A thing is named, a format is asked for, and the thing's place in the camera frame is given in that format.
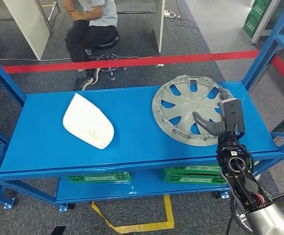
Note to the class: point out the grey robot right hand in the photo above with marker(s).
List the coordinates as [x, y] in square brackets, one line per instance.
[209, 126]

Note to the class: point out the silver wheel hubcap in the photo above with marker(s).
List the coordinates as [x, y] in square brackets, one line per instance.
[183, 103]

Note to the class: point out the white mirror cover part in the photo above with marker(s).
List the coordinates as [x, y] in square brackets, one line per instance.
[88, 123]

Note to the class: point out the green plastic crate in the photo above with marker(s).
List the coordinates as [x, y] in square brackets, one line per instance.
[193, 181]
[195, 170]
[100, 177]

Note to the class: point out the yellow floor tape outline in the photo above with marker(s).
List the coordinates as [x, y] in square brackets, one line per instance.
[168, 214]

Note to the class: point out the green crate stack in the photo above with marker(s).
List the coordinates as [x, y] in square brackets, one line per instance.
[255, 16]

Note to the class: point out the black round stool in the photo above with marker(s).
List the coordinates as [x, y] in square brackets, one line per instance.
[109, 40]

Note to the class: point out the person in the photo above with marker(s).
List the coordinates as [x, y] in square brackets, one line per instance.
[93, 32]

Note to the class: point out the black flat object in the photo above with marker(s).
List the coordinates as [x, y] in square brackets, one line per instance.
[58, 230]

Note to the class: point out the white panel table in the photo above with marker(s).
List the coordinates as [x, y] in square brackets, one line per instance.
[26, 22]

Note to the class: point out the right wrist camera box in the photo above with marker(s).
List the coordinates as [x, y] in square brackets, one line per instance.
[232, 113]

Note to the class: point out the white metal frame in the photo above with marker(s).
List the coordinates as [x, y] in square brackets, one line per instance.
[266, 22]

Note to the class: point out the steel frame table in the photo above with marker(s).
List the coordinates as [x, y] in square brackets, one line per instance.
[46, 14]

